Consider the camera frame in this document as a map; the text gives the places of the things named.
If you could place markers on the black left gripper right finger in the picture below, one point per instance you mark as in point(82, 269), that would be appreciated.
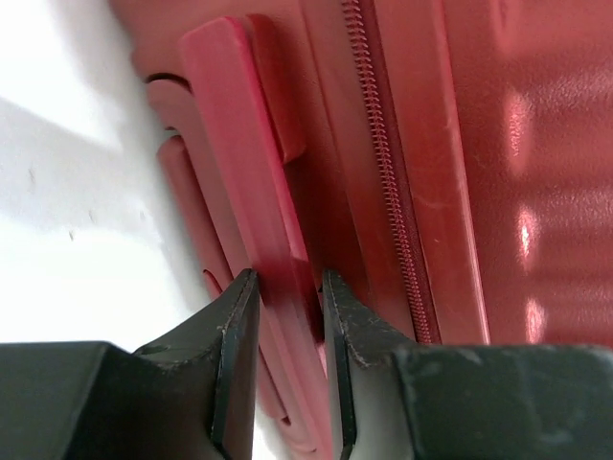
point(393, 398)

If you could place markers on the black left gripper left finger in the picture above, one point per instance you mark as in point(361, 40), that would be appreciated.
point(189, 394)

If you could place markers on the red hard-shell suitcase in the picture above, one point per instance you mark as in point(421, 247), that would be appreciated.
point(450, 160)

